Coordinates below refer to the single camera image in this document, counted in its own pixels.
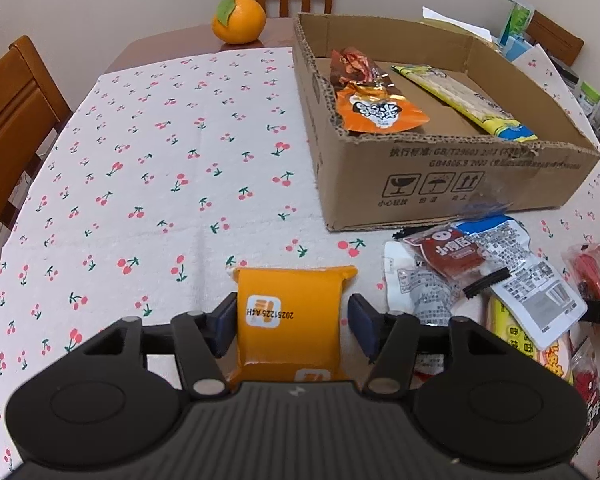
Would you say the red and white snack packet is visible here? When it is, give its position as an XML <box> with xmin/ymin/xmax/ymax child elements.
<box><xmin>570</xmin><ymin>337</ymin><xmax>600</xmax><ymax>443</ymax></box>

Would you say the orange fruit with leaf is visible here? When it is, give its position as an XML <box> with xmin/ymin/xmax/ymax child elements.
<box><xmin>211</xmin><ymin>0</ymin><xmax>267</xmax><ymax>45</ymax></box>

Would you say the green box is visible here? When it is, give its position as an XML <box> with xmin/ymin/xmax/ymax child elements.
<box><xmin>498</xmin><ymin>0</ymin><xmax>536</xmax><ymax>48</ymax></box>

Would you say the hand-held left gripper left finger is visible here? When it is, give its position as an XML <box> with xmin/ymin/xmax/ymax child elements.
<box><xmin>87</xmin><ymin>293</ymin><xmax>238</xmax><ymax>402</ymax></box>

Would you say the cherry print tablecloth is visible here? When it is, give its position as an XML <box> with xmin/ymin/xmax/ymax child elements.
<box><xmin>0</xmin><ymin>42</ymin><xmax>600</xmax><ymax>480</ymax></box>

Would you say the jar with black lid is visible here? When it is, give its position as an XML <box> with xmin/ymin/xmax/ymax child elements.
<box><xmin>550</xmin><ymin>57</ymin><xmax>581</xmax><ymax>98</ymax></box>

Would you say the brown snack packet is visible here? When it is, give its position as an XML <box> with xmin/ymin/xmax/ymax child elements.
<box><xmin>328</xmin><ymin>47</ymin><xmax>396</xmax><ymax>91</ymax></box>

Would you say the plain orange snack packet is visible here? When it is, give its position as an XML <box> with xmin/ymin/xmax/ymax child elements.
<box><xmin>228</xmin><ymin>265</ymin><xmax>357</xmax><ymax>391</ymax></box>

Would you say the long yellow cracker packet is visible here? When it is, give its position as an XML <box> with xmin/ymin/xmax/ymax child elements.
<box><xmin>391</xmin><ymin>63</ymin><xmax>538</xmax><ymax>141</ymax></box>

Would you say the yellow snack packet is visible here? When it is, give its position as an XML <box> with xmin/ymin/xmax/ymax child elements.
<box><xmin>485</xmin><ymin>295</ymin><xmax>576</xmax><ymax>386</ymax></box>

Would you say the white and blue snack packet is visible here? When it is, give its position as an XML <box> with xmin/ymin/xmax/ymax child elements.
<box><xmin>452</xmin><ymin>215</ymin><xmax>588</xmax><ymax>351</ymax></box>

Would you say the jar with green label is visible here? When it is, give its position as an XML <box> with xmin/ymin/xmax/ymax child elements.
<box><xmin>577</xmin><ymin>80</ymin><xmax>600</xmax><ymax>116</ymax></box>

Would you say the clear red snack packet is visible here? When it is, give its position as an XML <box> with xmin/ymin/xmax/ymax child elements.
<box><xmin>562</xmin><ymin>242</ymin><xmax>600</xmax><ymax>303</ymax></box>

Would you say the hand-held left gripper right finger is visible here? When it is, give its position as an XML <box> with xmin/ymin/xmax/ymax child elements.
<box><xmin>347</xmin><ymin>294</ymin><xmax>508</xmax><ymax>401</ymax></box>

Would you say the white paper sheet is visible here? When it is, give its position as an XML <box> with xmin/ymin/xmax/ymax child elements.
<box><xmin>421</xmin><ymin>6</ymin><xmax>501</xmax><ymax>45</ymax></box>

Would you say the cardboard box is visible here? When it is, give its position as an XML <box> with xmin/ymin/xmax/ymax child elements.
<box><xmin>292</xmin><ymin>12</ymin><xmax>600</xmax><ymax>233</ymax></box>

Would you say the orange cartoon snack packet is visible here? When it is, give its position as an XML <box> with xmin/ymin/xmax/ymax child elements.
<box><xmin>336</xmin><ymin>82</ymin><xmax>431</xmax><ymax>133</ymax></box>

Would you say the small red snack packet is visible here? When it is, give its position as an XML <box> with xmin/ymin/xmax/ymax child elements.
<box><xmin>392</xmin><ymin>225</ymin><xmax>511</xmax><ymax>300</ymax></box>

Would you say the light blue box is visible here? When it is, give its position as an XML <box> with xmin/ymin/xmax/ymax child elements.
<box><xmin>503</xmin><ymin>35</ymin><xmax>546</xmax><ymax>63</ymax></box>

